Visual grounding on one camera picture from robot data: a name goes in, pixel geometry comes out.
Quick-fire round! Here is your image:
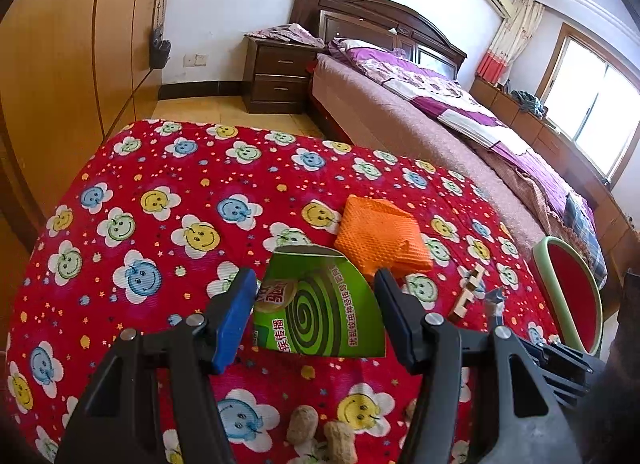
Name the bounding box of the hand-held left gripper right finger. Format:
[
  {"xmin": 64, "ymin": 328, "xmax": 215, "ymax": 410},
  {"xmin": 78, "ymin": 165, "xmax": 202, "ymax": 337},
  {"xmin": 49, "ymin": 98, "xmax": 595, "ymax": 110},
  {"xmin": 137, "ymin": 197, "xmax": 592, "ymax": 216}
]
[{"xmin": 373, "ymin": 268, "xmax": 583, "ymax": 464}]

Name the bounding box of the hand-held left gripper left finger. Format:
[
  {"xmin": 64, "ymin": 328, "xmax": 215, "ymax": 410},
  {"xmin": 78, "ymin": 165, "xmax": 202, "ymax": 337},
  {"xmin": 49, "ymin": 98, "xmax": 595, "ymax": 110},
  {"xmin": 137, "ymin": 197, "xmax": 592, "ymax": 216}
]
[{"xmin": 54, "ymin": 268, "xmax": 257, "ymax": 464}]

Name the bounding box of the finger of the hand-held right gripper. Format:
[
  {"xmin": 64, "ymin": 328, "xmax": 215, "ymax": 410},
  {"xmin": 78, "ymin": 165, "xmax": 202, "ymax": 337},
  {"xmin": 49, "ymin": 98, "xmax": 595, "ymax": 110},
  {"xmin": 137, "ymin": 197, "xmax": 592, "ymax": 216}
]
[{"xmin": 517, "ymin": 336, "xmax": 597, "ymax": 410}]

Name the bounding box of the green cardboard box piece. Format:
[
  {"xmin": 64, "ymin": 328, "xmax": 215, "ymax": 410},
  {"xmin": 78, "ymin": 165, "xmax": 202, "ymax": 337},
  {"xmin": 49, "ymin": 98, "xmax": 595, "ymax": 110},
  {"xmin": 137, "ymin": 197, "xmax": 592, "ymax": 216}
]
[{"xmin": 252, "ymin": 244, "xmax": 387, "ymax": 359}]

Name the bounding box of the green red basin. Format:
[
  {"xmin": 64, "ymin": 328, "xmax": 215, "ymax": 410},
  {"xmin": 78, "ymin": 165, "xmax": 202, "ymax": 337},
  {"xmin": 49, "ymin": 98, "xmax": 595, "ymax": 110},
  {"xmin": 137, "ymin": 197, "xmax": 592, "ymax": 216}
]
[{"xmin": 531, "ymin": 236, "xmax": 604, "ymax": 358}]

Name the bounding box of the wooden block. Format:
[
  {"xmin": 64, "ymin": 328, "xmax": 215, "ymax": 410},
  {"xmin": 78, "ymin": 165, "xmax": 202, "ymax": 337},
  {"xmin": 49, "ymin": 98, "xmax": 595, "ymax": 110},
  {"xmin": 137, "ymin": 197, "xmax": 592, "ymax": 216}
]
[{"xmin": 447, "ymin": 266, "xmax": 489, "ymax": 321}]

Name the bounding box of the orange foam net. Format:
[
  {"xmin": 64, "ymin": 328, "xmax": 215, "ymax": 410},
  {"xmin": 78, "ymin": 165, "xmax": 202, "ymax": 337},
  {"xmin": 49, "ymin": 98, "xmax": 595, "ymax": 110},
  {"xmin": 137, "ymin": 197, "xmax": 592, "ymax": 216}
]
[{"xmin": 333, "ymin": 195, "xmax": 434, "ymax": 281}]

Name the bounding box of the red printed blanket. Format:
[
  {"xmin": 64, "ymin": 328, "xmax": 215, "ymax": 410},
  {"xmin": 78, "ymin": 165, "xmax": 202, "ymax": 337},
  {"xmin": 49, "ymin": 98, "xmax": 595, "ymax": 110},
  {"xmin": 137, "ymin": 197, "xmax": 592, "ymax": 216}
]
[{"xmin": 5, "ymin": 119, "xmax": 561, "ymax": 464}]

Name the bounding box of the blue plaid pillow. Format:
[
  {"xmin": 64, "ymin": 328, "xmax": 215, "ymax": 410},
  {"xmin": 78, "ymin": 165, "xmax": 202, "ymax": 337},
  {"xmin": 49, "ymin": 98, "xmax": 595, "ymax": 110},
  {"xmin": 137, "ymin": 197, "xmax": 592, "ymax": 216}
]
[{"xmin": 562, "ymin": 191, "xmax": 609, "ymax": 289}]

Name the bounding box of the bed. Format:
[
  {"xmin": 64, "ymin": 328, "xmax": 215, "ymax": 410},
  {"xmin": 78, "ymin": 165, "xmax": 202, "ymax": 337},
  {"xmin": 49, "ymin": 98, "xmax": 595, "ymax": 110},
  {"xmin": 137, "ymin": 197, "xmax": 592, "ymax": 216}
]
[{"xmin": 307, "ymin": 38, "xmax": 608, "ymax": 289}]

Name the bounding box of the wooden window cabinet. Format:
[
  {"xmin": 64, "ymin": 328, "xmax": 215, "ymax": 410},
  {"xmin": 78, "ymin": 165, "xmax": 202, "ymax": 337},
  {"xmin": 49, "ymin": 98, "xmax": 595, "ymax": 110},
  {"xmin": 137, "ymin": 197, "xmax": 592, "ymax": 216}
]
[{"xmin": 470, "ymin": 78, "xmax": 640, "ymax": 265}]

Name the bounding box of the purple white quilt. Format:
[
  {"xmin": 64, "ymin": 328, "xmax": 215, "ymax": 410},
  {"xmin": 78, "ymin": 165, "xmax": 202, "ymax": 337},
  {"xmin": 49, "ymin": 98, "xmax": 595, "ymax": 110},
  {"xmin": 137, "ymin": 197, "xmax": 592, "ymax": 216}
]
[{"xmin": 327, "ymin": 38, "xmax": 598, "ymax": 227}]

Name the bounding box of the dark wooden nightstand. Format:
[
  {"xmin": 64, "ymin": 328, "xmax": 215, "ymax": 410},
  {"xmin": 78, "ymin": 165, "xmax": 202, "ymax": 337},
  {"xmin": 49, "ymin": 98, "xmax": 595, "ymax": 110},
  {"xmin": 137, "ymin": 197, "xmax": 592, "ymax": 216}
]
[{"xmin": 242, "ymin": 34, "xmax": 326, "ymax": 115}]

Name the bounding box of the blue grey clothing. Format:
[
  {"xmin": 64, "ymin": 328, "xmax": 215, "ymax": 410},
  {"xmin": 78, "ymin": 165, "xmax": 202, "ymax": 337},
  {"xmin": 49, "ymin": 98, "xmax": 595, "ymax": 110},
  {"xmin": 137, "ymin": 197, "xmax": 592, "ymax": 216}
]
[{"xmin": 510, "ymin": 90, "xmax": 546, "ymax": 117}]

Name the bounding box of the window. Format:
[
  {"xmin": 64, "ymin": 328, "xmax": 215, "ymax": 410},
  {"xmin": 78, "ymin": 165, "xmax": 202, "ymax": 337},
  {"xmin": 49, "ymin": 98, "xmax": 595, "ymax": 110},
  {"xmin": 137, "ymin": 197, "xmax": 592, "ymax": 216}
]
[{"xmin": 542, "ymin": 24, "xmax": 640, "ymax": 189}]

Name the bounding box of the purple white pillow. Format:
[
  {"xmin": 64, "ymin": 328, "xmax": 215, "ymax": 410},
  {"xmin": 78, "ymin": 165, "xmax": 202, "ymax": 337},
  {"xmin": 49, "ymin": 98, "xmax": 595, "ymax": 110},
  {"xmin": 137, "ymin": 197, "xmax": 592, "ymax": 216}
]
[{"xmin": 327, "ymin": 38, "xmax": 387, "ymax": 64}]

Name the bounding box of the black hanging bag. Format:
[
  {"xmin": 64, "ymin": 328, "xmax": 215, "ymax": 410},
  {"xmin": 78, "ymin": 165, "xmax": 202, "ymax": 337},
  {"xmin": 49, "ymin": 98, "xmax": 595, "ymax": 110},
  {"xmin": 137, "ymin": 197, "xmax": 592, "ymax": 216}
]
[{"xmin": 150, "ymin": 26, "xmax": 172, "ymax": 69}]

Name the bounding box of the patterned cloth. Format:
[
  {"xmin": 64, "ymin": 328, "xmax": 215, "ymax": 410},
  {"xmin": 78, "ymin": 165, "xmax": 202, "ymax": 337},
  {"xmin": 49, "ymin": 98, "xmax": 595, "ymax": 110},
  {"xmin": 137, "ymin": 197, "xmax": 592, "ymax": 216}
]
[{"xmin": 245, "ymin": 22, "xmax": 326, "ymax": 49}]

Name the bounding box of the red white curtain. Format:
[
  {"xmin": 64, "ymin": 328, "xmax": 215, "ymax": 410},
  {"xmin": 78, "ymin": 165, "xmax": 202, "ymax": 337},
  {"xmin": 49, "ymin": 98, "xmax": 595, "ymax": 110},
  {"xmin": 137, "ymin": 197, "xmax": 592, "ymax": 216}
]
[{"xmin": 475, "ymin": 0, "xmax": 545, "ymax": 89}]

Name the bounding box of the dark wooden headboard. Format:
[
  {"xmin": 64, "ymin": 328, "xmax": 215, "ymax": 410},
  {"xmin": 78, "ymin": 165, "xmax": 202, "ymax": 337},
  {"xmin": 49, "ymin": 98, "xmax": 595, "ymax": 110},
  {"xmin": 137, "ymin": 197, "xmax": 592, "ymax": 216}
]
[{"xmin": 294, "ymin": 0, "xmax": 467, "ymax": 82}]

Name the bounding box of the wooden wardrobe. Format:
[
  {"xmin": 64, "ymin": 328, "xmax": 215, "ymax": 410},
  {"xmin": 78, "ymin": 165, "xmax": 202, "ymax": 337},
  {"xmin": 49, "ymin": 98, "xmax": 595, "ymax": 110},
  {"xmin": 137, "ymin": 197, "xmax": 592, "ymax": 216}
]
[{"xmin": 0, "ymin": 0, "xmax": 178, "ymax": 245}]

